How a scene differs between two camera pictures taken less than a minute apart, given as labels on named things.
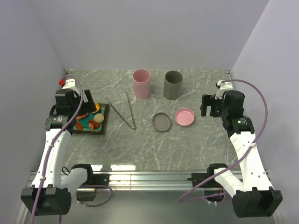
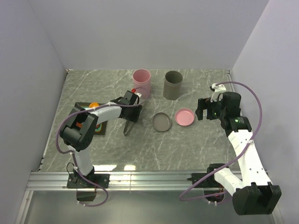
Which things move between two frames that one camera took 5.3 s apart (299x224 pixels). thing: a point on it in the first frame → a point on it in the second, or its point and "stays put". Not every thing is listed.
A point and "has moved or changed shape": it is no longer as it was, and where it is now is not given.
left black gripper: x=90 y=106 → x=134 y=117
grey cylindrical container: x=172 y=85 stays put
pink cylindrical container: x=142 y=83 stays put
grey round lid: x=161 y=121 stays put
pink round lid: x=184 y=117 stays put
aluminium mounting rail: x=171 y=181 stays put
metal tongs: x=132 y=128 has moved or changed shape
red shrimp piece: x=82 y=116 has moved or changed shape
